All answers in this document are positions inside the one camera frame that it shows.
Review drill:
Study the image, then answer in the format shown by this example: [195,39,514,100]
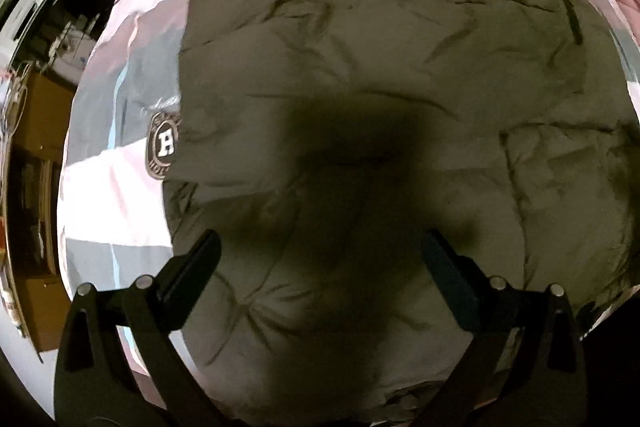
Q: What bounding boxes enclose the olive green padded jacket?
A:
[161,0,640,427]

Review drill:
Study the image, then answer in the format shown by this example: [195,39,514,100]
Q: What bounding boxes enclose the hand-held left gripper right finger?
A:
[410,229,587,427]

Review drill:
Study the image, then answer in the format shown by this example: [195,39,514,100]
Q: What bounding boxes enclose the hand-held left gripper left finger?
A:
[52,229,237,427]

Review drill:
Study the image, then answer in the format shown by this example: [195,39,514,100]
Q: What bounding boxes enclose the pink and grey printed bedsheet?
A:
[56,0,640,378]

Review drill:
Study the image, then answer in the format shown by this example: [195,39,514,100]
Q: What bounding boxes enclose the dark wooden shelf unit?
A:
[0,0,126,353]

